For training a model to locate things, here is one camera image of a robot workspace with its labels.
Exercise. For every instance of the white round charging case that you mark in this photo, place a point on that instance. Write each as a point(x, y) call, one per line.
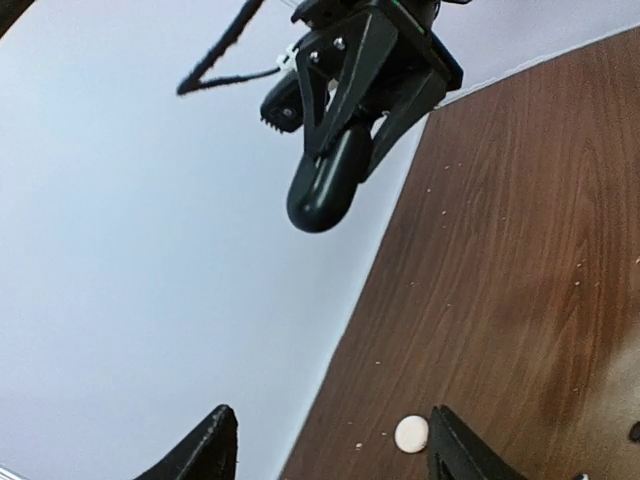
point(411, 434)

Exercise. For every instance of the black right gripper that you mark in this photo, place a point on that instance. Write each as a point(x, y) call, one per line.
point(379, 57)

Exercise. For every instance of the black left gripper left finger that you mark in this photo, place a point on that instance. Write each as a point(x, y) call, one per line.
point(208, 452)

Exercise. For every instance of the black earbud charging case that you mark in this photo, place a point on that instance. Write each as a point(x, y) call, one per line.
point(323, 189)

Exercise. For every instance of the black earbud upper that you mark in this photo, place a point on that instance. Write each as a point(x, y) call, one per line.
point(634, 433)

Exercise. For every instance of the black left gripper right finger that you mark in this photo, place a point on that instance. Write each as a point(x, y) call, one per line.
point(455, 451)

